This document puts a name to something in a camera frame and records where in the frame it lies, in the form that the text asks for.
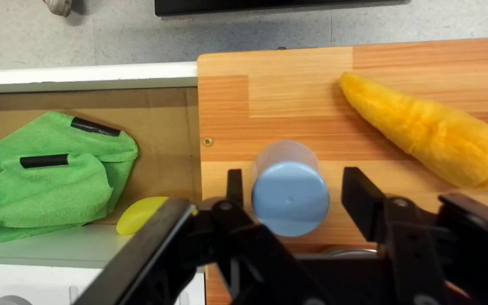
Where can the green microfiber cloth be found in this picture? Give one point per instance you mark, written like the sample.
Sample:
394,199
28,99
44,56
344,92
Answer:
40,192

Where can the yellow-green ball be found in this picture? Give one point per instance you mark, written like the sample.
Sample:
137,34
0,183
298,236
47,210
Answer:
138,214

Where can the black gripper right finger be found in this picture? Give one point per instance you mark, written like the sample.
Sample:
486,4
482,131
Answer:
447,248

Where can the wooden toy kitchen counter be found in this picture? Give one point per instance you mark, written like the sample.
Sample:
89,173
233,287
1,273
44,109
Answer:
288,95

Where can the yellow plush carrot toy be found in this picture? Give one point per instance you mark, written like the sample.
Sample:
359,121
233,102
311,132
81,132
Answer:
435,136

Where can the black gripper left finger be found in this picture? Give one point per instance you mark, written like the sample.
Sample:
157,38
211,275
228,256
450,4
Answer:
198,254

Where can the light blue plastic cup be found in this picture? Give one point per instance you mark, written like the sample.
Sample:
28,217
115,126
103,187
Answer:
288,197

